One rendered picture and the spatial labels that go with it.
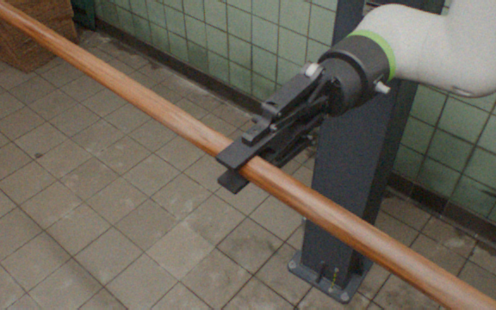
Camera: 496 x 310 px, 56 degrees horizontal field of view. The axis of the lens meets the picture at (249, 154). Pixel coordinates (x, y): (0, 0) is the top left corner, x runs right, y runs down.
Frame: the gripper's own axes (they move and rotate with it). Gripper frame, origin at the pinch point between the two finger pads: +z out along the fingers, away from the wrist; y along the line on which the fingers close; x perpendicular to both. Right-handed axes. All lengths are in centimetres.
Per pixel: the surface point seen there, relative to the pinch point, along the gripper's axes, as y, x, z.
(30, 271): 120, 100, 13
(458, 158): 88, -4, -118
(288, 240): 120, 34, -64
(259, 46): 79, 95, -117
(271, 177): -1.3, -4.9, 1.1
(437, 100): 68, 11, -118
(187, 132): -0.7, 8.0, 1.6
